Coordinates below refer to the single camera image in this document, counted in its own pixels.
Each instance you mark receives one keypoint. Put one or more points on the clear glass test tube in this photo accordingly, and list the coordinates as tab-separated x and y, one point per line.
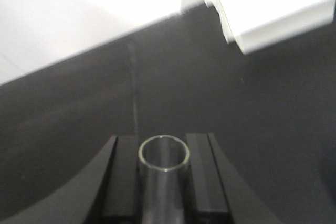
163	165

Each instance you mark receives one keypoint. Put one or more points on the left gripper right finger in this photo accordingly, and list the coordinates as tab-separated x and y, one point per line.
216	192

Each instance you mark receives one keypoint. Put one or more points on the left white storage bin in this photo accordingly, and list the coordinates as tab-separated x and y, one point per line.
256	24

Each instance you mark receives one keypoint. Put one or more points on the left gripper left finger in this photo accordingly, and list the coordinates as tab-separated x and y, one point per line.
104	191

